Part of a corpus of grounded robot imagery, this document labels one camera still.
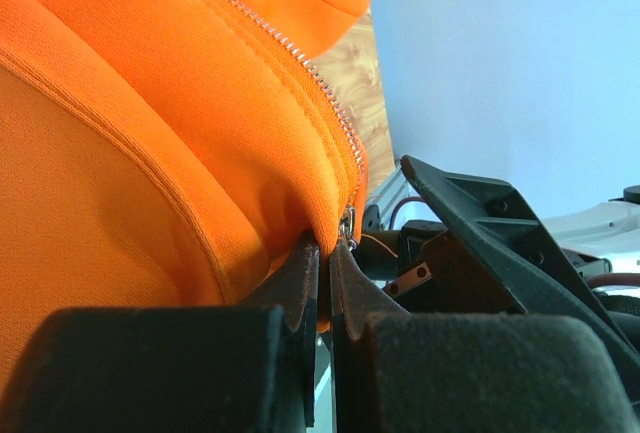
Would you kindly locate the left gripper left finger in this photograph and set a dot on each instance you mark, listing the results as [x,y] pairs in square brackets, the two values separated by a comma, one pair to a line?
[242,368]

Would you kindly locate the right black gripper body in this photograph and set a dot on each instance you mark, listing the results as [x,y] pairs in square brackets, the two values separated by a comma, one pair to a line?
[425,269]

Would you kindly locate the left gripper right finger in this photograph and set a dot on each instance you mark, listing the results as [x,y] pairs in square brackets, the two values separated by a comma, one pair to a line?
[394,371]

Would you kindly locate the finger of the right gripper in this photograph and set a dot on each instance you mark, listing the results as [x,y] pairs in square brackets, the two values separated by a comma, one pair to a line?
[494,222]

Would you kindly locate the orange zip jacket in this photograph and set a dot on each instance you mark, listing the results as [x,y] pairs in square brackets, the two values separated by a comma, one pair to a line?
[165,152]

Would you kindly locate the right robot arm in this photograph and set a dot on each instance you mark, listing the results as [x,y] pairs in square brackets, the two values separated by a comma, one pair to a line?
[487,251]

